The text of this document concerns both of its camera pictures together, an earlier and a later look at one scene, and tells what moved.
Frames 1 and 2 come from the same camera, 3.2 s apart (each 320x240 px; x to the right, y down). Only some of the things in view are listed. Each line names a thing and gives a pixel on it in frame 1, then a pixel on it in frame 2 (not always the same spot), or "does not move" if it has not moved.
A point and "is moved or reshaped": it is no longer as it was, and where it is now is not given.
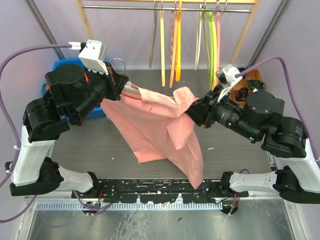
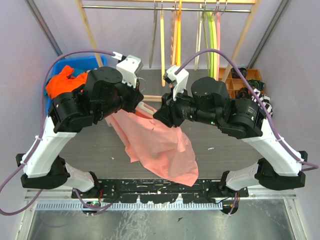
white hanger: [198, 37] does not move
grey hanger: [153, 33] does not move
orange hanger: [178, 44] does not move
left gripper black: [116, 82] -> [136, 97]
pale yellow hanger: [163, 50] does not move
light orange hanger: [174, 45] does not move
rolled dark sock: [254, 83] does not move
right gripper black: [203, 110] -> [167, 113]
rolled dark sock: [242, 94] does not move
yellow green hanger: [214, 47] does not move
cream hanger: [128, 86] is moved or reshaped
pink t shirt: [157, 128] is moved or reshaped
